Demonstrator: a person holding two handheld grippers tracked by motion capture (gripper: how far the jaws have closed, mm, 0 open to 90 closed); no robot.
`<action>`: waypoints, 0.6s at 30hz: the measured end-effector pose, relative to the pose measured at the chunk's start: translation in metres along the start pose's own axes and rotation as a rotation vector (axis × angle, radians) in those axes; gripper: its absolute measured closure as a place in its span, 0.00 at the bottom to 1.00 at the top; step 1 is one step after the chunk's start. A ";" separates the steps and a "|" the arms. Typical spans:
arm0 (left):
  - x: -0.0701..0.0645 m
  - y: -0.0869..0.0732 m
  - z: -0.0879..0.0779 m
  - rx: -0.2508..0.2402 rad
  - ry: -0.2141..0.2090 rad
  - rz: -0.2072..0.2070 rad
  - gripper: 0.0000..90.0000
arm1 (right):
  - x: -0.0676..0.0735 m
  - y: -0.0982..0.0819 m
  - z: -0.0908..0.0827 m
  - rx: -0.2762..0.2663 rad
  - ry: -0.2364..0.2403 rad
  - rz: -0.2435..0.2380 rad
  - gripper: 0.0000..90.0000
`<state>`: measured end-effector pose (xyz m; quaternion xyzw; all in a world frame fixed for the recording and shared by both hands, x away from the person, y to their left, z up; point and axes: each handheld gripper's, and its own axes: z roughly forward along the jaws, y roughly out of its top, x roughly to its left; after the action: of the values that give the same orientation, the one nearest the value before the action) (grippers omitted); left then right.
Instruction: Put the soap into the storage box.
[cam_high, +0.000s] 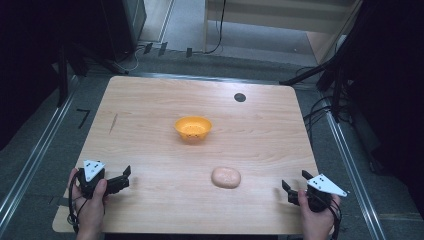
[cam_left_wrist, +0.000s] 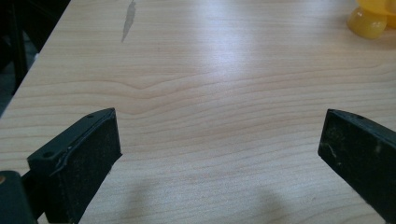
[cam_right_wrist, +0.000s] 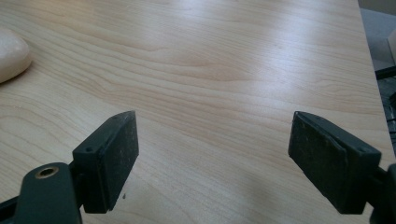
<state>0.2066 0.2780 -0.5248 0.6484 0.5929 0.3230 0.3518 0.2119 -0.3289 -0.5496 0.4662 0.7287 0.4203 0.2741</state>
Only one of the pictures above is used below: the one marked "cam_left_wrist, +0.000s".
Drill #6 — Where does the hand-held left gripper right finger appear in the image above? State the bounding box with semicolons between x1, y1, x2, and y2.
317;108;396;224

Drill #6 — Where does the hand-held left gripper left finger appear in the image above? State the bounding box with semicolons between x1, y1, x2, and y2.
26;107;123;224

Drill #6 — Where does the dark metal stand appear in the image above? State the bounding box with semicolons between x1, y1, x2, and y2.
8;0;31;96

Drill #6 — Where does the yellow plastic toy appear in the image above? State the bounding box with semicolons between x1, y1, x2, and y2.
346;0;396;40

